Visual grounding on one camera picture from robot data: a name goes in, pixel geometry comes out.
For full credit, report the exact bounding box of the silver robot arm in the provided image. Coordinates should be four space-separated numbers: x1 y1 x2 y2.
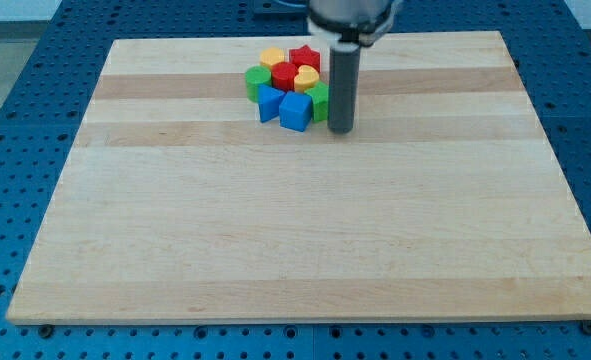
307 0 404 52

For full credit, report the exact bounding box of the green star block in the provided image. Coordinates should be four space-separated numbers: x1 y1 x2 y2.
305 82 329 123

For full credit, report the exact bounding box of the red star block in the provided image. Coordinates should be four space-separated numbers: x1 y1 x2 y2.
288 45 321 72

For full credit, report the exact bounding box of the blue cube block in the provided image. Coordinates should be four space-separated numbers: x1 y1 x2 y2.
279 91 312 132

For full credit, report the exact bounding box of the blue triangle block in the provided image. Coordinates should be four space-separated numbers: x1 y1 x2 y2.
257 85 286 123

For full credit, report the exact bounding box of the yellow heart block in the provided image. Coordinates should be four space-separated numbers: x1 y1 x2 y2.
293 65 320 93

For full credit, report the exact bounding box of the red cylinder block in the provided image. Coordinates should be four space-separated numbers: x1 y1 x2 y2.
271 62 298 92

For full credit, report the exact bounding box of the green cylinder block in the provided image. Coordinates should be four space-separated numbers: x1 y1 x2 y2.
244 65 272 103

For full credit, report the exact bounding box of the wooden board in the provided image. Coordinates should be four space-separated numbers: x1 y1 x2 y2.
7 31 591 325

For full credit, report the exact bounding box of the yellow hexagon block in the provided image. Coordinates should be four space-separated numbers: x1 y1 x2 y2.
259 47 286 70

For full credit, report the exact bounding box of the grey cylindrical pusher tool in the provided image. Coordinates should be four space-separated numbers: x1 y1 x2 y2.
327 42 361 134

